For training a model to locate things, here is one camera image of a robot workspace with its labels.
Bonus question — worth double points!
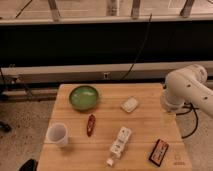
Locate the white plastic bottle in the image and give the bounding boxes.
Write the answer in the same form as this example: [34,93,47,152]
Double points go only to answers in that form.
[106,127,132,167]

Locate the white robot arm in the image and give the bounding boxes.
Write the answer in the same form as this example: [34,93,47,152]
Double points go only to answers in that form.
[160,64,213,118]

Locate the green ceramic bowl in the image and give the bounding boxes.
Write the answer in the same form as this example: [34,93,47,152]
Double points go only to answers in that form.
[69,85,99,111]

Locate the red chili pepper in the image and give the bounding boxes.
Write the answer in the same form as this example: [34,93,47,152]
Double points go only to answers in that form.
[87,114,96,137]

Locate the translucent plastic cup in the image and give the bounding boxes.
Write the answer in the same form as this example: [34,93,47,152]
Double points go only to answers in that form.
[46,123,68,148]

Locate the black orange rectangular box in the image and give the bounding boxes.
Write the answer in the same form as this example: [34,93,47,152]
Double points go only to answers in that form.
[149,139,169,167]

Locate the black shoe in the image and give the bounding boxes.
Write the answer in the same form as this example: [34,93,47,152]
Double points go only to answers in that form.
[19,159,38,171]

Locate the black hanging cable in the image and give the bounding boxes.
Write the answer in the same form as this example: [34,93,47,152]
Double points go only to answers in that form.
[120,13,153,81]

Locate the black floor cable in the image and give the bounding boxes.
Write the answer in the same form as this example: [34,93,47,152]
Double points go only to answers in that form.
[175,102,199,140]

